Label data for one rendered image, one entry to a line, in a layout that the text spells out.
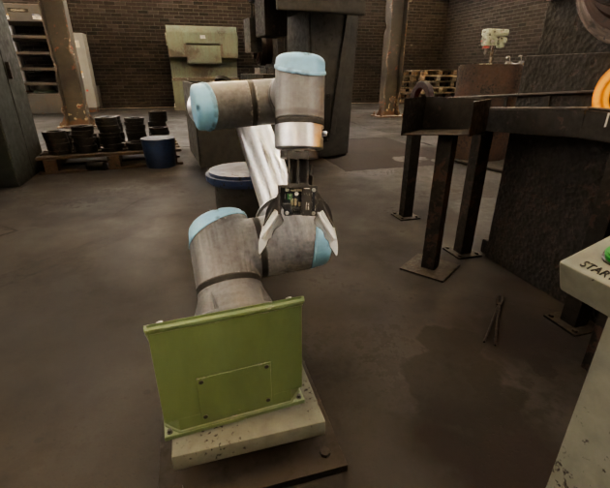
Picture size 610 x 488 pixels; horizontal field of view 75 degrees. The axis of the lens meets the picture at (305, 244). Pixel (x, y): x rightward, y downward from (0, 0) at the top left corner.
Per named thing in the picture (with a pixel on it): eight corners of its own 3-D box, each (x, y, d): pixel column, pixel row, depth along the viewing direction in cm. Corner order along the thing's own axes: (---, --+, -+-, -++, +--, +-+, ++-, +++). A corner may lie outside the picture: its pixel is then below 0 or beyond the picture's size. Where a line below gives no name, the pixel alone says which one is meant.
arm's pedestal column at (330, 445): (158, 523, 78) (151, 496, 74) (165, 381, 113) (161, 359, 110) (348, 471, 88) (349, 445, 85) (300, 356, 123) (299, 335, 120)
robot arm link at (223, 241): (198, 300, 97) (188, 237, 104) (266, 287, 102) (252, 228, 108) (192, 280, 84) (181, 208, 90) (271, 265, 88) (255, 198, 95)
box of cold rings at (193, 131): (289, 155, 422) (289, 75, 390) (320, 171, 351) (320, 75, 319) (191, 162, 389) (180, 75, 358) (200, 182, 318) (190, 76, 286)
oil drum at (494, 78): (479, 149, 451) (495, 64, 416) (519, 160, 399) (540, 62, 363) (434, 152, 436) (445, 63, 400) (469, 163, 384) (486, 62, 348)
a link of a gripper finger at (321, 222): (336, 260, 73) (308, 219, 72) (334, 255, 79) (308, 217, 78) (350, 251, 73) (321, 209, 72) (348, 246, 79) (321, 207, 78)
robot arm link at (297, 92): (317, 65, 77) (333, 48, 68) (315, 131, 79) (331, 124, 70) (269, 60, 75) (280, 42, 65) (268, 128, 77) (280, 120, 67)
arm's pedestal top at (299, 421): (173, 472, 79) (170, 457, 77) (175, 366, 107) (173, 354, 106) (325, 434, 87) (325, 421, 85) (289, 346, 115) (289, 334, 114)
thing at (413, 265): (408, 251, 195) (425, 96, 166) (461, 266, 180) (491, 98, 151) (388, 265, 181) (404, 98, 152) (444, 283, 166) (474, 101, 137)
